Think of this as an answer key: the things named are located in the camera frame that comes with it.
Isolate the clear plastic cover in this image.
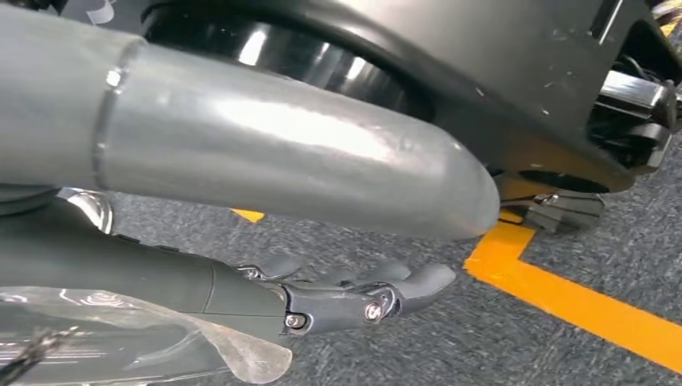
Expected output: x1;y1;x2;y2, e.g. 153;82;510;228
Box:
0;286;293;386

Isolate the black robot lower body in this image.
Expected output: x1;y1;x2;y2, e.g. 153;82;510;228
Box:
10;0;682;236

